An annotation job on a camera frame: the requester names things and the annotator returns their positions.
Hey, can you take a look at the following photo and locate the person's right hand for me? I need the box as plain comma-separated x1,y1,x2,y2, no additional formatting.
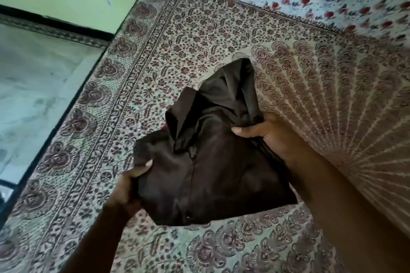
231,112,309,171

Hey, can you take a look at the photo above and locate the black bed frame edge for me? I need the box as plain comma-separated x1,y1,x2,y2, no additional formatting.
0,0,143,230

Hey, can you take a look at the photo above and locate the dark brown shirt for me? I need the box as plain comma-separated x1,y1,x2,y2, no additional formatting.
132,58,298,227

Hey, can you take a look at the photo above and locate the person's left hand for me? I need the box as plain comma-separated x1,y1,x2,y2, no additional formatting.
108,159,154,219

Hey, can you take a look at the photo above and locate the maroon paisley printed bedsheet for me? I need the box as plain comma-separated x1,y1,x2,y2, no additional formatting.
0,0,410,273

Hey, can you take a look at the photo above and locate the person's left forearm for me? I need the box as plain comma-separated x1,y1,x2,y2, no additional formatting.
59,201,141,273

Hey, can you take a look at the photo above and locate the person's right forearm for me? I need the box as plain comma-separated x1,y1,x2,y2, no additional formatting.
283,146,410,273

